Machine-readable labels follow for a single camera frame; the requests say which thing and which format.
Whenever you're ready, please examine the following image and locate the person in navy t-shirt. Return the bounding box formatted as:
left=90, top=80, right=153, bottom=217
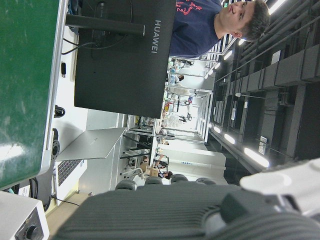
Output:
left=169, top=0, right=271, bottom=60

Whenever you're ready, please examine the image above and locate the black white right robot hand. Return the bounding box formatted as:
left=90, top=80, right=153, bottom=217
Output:
left=52, top=157, right=320, bottom=240

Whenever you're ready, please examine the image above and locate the white control box with knob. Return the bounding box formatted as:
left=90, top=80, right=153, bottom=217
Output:
left=0, top=191, right=50, bottom=240

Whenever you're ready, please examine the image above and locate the black cable coil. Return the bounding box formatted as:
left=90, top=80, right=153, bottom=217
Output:
left=53, top=104, right=66, bottom=118

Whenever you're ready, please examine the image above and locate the silver laptop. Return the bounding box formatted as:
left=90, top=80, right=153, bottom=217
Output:
left=54, top=126, right=127, bottom=198

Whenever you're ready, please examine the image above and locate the black Huawei monitor with stand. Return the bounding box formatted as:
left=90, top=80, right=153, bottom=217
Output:
left=65, top=0, right=177, bottom=120

